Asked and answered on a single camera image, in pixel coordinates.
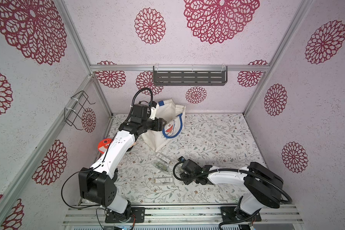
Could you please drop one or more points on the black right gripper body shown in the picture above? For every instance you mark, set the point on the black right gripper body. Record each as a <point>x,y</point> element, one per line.
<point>182,175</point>

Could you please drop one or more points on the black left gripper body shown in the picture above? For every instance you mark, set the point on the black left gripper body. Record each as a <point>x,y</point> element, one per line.
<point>155,125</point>

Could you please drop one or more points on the white Doraemon canvas bag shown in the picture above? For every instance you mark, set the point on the white Doraemon canvas bag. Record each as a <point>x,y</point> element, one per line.
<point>174,115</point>

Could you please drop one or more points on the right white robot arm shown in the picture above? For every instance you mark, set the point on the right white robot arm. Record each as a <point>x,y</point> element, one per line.
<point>264,186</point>

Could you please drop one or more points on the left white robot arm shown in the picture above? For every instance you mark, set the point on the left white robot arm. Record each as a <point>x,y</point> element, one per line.
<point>97,183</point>

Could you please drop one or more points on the clear compass set white label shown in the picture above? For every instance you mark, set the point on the clear compass set white label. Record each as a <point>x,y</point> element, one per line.
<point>164,158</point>

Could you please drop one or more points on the clear compass set front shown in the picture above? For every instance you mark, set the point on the clear compass set front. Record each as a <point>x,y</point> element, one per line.
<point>162,180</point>

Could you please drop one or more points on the clear compass set green label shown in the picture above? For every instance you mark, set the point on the clear compass set green label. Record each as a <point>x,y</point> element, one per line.
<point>161,166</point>

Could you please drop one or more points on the red monster plush toy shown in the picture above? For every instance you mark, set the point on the red monster plush toy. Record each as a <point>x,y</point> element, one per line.
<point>103,145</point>

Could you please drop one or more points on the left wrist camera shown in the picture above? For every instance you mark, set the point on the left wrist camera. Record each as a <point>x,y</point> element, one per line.
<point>140,111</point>

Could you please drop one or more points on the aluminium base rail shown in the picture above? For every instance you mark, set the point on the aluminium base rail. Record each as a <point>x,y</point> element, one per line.
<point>186,214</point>

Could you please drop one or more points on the black wire wall rack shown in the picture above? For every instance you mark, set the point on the black wire wall rack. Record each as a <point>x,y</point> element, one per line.
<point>80,115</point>

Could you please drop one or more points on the grey wall shelf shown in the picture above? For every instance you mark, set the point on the grey wall shelf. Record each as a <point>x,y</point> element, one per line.
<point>189,78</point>

